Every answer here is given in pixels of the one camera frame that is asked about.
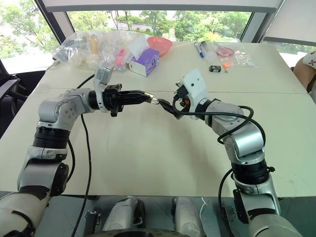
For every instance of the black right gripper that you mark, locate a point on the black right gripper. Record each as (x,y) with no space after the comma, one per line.
(179,97)

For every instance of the grey rounded robot leg cover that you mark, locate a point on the grey rounded robot leg cover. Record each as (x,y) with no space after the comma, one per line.
(187,214)
(123,212)

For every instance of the red round item in bag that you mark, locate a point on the red round item in bag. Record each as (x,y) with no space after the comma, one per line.
(225,51)

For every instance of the brass padlock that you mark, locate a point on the brass padlock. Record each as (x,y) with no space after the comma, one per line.
(148,94)

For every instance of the large clear plastic bag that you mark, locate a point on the large clear plastic bag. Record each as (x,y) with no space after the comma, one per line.
(81,49)

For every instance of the purple tissue box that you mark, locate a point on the purple tissue box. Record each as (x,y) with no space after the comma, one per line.
(145,61)

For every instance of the silver padlock key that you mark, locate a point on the silver padlock key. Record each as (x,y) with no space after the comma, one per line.
(155,101)

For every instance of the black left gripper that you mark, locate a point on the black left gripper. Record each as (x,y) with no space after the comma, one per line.
(111,98)

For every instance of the black metal bracket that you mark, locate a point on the black metal bracket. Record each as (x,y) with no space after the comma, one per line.
(92,221)

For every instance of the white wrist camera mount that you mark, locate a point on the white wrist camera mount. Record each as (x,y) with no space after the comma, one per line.
(101,79)
(195,84)

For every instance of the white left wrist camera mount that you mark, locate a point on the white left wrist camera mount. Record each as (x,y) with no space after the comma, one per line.
(101,79)

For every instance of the small orange item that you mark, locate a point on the small orange item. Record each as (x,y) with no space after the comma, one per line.
(230,65)

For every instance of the dark window frame post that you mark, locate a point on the dark window frame post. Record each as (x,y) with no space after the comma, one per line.
(255,26)
(53,22)

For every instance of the red plastic bowl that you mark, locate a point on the red plastic bowl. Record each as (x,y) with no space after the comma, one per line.
(160,44)

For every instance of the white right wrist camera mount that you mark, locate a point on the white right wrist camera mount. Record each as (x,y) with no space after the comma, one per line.
(195,84)

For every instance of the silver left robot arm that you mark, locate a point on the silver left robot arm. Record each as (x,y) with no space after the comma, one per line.
(56,108)

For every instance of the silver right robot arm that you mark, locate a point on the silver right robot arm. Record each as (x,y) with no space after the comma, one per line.
(247,140)

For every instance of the small black box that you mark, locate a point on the small black box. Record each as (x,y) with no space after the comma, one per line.
(214,68)

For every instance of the pink packaged item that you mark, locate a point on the pink packaged item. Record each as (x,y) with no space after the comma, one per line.
(121,58)

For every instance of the seated person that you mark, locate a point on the seated person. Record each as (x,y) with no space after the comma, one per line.
(306,69)

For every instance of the small clear plastic bag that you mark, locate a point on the small clear plastic bag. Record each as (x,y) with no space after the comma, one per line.
(244,59)

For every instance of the black office chair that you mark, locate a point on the black office chair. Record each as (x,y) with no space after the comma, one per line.
(10,98)

